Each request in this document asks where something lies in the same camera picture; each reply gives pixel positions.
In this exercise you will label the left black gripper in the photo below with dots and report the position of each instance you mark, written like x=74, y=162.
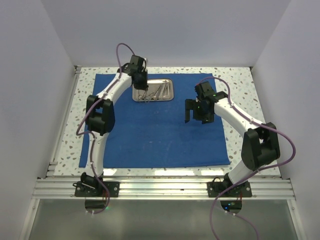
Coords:
x=144, y=86

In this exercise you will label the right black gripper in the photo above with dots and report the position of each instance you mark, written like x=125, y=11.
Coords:
x=191, y=104

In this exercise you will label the steel surgical scissors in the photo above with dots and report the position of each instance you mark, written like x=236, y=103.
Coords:
x=148, y=96

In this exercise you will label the steel instrument tray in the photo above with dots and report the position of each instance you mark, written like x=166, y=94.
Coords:
x=153, y=85

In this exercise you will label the blue surgical cloth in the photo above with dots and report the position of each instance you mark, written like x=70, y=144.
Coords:
x=154, y=134

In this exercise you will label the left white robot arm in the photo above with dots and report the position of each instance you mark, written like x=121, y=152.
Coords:
x=100, y=116

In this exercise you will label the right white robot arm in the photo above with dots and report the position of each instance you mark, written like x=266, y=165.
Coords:
x=260, y=144

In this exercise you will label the steel tweezers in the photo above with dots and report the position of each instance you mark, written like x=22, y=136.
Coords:
x=167, y=91

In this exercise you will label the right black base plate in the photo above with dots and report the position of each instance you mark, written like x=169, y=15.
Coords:
x=214, y=188

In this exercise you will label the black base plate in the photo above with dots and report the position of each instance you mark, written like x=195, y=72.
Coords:
x=214, y=188
x=89, y=192

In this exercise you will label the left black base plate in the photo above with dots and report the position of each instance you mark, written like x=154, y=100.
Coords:
x=89, y=192

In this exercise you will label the aluminium rail frame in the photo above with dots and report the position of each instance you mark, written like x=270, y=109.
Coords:
x=156, y=184

